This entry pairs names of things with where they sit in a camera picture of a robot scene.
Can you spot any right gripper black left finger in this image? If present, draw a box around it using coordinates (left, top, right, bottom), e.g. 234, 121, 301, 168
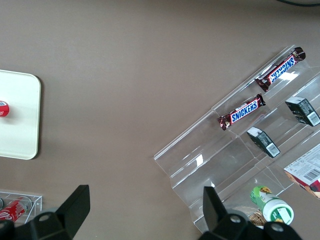
14, 184, 91, 240

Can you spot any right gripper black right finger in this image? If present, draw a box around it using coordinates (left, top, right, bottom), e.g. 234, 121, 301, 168
198, 186, 266, 240

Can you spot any light wicker basket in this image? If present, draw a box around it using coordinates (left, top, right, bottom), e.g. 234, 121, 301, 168
246, 209, 267, 228

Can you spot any beige plastic tray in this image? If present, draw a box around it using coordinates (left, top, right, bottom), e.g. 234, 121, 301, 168
0, 69, 42, 160

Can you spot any clear acrylic bottle rack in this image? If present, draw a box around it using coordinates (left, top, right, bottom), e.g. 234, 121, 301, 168
0, 191, 43, 225

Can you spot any clear acrylic stepped stand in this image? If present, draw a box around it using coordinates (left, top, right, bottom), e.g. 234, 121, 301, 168
152, 44, 320, 235

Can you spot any green white plastic bottle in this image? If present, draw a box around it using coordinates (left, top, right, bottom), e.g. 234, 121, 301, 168
250, 185, 295, 226

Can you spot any red cola bottle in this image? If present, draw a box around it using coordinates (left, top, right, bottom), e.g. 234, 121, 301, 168
0, 197, 32, 223

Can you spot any small black box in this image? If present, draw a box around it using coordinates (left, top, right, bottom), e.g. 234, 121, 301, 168
246, 126, 281, 158
285, 96, 320, 128

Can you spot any Snickers chocolate bar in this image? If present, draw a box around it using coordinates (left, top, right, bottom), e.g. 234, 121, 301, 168
254, 46, 307, 93
216, 93, 266, 132

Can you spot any white red printed carton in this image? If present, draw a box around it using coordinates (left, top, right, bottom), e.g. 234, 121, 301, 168
283, 146, 320, 200

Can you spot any red white yogurt cup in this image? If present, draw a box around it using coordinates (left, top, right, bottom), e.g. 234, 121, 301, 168
0, 100, 11, 118

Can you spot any black cable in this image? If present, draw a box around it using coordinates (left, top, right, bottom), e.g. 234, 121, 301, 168
276, 0, 320, 7

